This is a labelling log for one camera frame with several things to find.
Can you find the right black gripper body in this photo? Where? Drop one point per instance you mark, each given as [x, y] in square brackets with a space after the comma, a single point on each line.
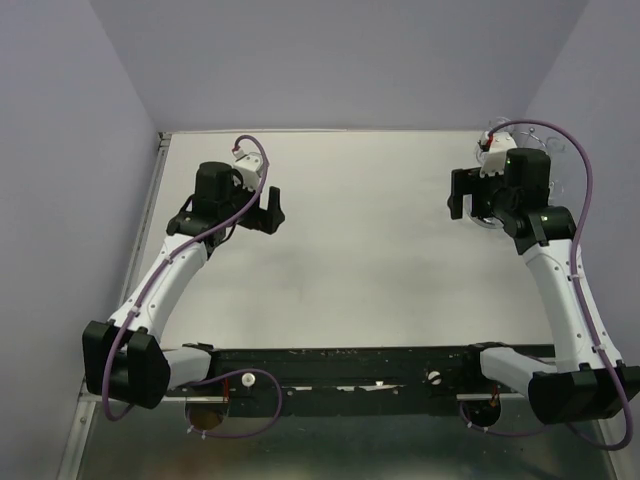
[483, 190]

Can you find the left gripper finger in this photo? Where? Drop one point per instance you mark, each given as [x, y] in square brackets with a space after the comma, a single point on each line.
[274, 217]
[274, 205]

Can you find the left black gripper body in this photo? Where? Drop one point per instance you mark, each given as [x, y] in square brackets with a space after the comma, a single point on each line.
[240, 198]

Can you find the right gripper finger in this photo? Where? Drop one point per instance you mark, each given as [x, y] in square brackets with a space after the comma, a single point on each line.
[456, 206]
[457, 183]

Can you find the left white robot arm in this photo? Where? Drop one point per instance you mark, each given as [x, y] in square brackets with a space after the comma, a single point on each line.
[123, 357]

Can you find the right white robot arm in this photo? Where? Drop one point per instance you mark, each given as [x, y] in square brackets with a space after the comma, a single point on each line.
[589, 379]

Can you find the chrome wine glass rack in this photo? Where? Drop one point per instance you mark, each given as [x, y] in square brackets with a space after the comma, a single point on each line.
[529, 136]

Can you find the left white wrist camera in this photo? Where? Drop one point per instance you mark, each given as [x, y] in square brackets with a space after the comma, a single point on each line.
[251, 168]

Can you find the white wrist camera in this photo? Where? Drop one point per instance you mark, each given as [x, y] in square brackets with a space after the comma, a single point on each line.
[251, 168]
[491, 152]

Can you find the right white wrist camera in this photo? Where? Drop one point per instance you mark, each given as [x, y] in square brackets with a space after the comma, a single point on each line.
[491, 152]

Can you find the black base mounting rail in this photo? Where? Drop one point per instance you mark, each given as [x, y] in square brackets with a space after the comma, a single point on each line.
[347, 381]

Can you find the aluminium frame rail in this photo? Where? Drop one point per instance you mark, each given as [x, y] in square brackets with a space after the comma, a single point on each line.
[86, 404]

